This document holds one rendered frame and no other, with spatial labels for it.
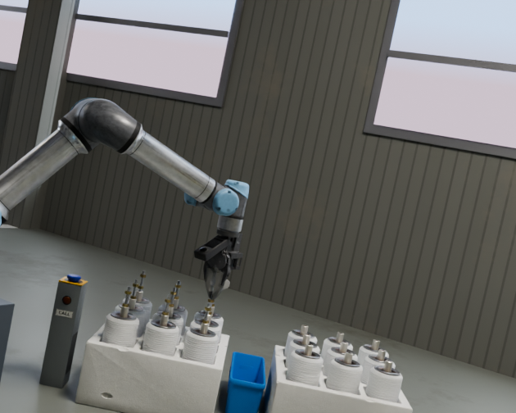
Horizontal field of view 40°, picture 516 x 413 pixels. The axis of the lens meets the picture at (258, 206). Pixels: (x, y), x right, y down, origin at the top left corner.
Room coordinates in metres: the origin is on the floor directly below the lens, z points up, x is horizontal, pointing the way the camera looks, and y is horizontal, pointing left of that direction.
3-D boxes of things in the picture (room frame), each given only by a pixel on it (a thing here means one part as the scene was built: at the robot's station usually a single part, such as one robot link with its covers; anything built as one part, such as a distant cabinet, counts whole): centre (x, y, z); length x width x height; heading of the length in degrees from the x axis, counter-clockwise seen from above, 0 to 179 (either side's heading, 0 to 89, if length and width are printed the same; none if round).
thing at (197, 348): (2.03, 0.08, 0.16); 0.10 x 0.10 x 0.18
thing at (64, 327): (2.07, 0.49, 0.16); 0.07 x 0.07 x 0.31; 0
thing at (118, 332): (2.03, 0.32, 0.16); 0.10 x 0.10 x 0.18
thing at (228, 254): (2.17, 0.07, 0.48); 0.09 x 0.08 x 0.12; 145
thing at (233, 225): (2.16, 0.08, 0.56); 0.08 x 0.08 x 0.05
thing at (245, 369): (2.23, -0.07, 0.06); 0.30 x 0.11 x 0.12; 1
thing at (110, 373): (2.15, 0.20, 0.09); 0.39 x 0.39 x 0.18; 0
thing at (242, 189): (2.16, 0.08, 0.64); 0.09 x 0.08 x 0.11; 117
